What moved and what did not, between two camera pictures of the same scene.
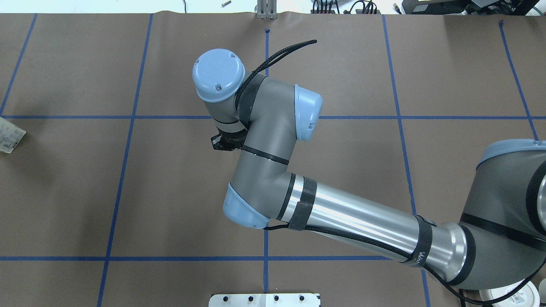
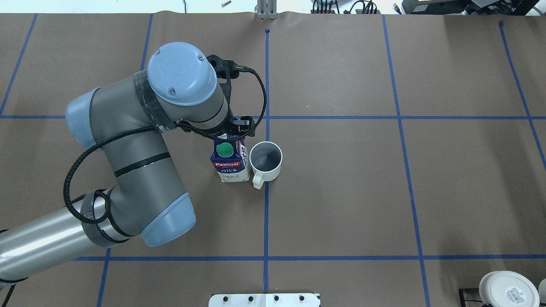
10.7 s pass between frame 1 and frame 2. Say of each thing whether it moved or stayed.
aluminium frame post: stayed
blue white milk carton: moved
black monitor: stayed
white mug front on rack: stayed
